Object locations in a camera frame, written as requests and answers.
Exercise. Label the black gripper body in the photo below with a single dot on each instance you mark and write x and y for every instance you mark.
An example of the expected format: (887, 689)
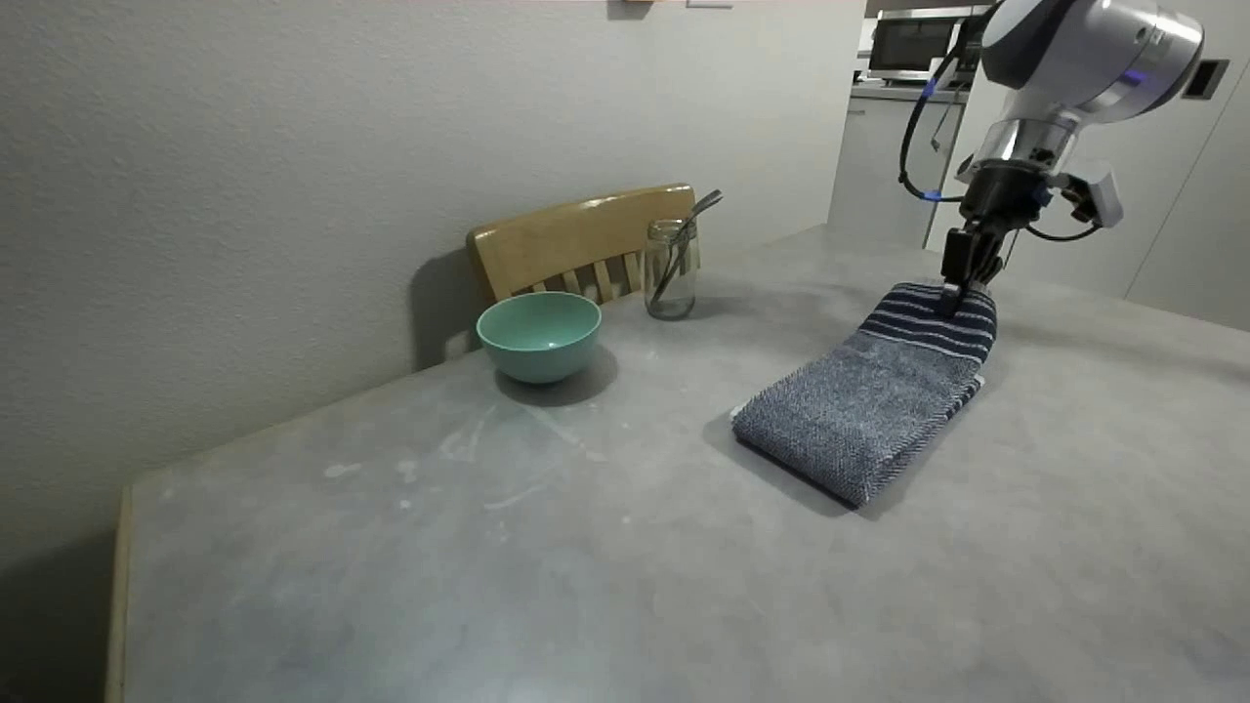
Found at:
(1005, 197)

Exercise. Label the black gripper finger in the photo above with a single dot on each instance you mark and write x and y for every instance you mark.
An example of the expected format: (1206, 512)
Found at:
(958, 267)
(984, 258)

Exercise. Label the blue striped towel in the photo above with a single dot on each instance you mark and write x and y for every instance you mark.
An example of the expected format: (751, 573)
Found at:
(846, 417)

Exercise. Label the white counter cabinet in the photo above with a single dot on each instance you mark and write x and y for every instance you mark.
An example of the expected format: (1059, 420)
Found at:
(881, 158)

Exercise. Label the dark microwave oven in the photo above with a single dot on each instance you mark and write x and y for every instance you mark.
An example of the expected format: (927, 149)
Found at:
(910, 45)

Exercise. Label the metal utensil in jar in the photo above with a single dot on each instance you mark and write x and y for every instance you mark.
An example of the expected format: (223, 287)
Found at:
(697, 215)

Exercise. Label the clear glass jar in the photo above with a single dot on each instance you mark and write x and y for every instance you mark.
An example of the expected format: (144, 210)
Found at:
(673, 276)

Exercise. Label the wooden chair cutout back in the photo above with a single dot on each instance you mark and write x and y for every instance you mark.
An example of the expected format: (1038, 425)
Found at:
(570, 241)

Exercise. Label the teal ceramic bowl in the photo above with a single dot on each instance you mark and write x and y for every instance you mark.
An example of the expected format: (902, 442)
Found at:
(540, 336)

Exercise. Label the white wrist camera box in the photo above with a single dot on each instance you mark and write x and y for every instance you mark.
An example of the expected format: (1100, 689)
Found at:
(1096, 197)

